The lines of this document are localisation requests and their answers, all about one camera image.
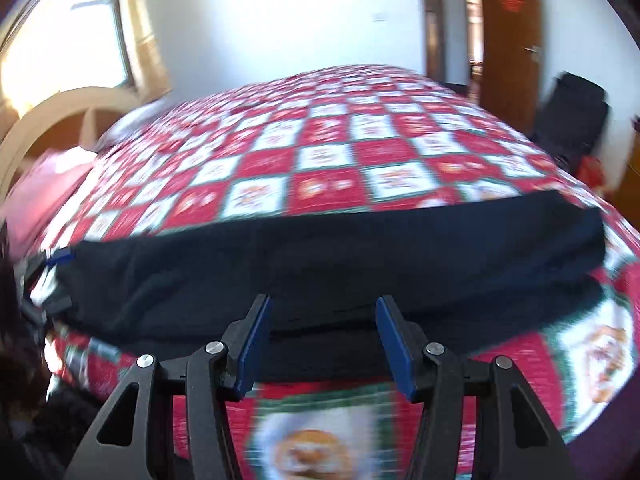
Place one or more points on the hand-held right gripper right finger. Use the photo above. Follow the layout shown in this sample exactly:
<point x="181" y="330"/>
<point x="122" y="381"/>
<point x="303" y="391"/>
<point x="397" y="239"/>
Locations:
<point x="395" y="350"/>

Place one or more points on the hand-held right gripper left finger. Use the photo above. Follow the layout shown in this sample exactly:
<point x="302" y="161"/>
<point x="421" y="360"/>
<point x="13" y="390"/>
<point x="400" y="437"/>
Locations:
<point x="252" y="347"/>

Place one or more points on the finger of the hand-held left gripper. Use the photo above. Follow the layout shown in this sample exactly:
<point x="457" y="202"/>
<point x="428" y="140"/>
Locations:
<point x="55" y="305"/>
<point x="59" y="258"/>

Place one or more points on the black pants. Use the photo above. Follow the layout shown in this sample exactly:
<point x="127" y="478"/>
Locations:
<point x="325" y="260"/>

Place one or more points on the pink pillow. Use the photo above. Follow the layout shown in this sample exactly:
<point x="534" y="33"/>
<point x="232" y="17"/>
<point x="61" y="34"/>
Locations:
<point x="45" y="195"/>

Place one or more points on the beige wooden headboard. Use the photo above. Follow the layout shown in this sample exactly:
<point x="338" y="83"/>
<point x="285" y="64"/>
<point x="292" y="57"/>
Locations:
<point x="50" y="105"/>

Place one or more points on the grey pillow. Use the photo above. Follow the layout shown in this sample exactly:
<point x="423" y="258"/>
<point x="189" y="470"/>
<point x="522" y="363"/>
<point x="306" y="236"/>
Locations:
<point x="135" y="122"/>

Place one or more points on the red printed blanket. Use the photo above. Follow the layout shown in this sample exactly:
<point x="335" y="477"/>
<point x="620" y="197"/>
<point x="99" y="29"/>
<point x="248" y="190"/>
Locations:
<point x="325" y="160"/>

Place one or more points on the window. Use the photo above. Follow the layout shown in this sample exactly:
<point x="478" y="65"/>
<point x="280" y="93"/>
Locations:
<point x="65" y="50"/>

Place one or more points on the yellow curtain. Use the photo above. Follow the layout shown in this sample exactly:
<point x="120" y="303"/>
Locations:
<point x="145" y="35"/>

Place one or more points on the black suitcase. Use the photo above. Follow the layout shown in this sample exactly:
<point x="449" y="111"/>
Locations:
<point x="570" y="110"/>

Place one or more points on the brown wooden door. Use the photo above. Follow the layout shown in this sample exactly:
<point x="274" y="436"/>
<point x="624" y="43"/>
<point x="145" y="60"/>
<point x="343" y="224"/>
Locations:
<point x="510" y="70"/>

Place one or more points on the white wall switch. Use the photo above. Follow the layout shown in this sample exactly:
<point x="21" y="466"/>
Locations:
<point x="380" y="15"/>

